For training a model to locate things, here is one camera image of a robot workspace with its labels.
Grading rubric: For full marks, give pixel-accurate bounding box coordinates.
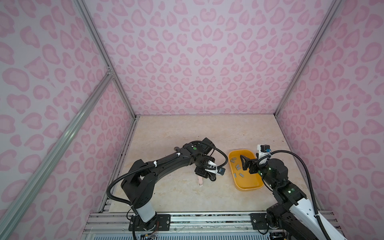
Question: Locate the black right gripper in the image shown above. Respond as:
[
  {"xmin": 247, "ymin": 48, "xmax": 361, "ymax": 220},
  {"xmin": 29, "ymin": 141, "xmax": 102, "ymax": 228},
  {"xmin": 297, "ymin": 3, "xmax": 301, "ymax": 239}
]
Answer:
[{"xmin": 239, "ymin": 152, "xmax": 278, "ymax": 190}]

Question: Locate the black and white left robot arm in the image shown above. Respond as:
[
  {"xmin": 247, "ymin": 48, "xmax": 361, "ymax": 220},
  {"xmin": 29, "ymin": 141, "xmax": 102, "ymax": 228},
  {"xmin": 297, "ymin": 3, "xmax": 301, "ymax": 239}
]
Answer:
[{"xmin": 106, "ymin": 138, "xmax": 220, "ymax": 231}]

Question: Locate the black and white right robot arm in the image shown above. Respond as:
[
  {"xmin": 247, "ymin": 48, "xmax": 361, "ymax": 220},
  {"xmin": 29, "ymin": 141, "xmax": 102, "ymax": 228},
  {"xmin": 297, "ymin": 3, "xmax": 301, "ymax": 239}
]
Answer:
[{"xmin": 240, "ymin": 155, "xmax": 345, "ymax": 240}]

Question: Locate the yellow plastic tray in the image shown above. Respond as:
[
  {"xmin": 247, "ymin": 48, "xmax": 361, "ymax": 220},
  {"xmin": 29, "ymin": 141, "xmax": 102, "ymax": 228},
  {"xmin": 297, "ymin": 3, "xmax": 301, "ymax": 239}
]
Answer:
[{"xmin": 229, "ymin": 150, "xmax": 264, "ymax": 192}]

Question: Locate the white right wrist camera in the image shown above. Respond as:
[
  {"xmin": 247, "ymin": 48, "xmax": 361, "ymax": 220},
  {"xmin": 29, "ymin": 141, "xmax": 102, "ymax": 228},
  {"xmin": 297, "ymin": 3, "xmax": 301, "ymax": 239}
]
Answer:
[{"xmin": 257, "ymin": 145, "xmax": 271, "ymax": 166}]

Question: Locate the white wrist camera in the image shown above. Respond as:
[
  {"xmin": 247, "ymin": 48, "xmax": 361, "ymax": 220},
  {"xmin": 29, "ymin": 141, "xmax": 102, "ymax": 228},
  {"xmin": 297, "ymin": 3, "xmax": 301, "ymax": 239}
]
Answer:
[
  {"xmin": 205, "ymin": 161, "xmax": 226, "ymax": 176},
  {"xmin": 257, "ymin": 145, "xmax": 271, "ymax": 166}
]

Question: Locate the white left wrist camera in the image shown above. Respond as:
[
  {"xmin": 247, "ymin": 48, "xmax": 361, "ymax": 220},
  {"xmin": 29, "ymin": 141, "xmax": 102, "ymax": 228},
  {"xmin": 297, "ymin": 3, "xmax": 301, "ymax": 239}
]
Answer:
[{"xmin": 205, "ymin": 161, "xmax": 226, "ymax": 176}]

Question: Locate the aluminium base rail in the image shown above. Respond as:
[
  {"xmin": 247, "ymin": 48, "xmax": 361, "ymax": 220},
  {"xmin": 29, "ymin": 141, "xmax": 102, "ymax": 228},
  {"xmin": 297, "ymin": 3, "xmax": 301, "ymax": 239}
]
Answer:
[{"xmin": 80, "ymin": 210, "xmax": 340, "ymax": 240}]

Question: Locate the aluminium frame bar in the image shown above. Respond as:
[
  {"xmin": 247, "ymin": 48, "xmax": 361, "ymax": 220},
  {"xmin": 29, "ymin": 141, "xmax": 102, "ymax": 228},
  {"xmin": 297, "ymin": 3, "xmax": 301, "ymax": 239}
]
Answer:
[{"xmin": 1, "ymin": 73, "xmax": 114, "ymax": 235}]

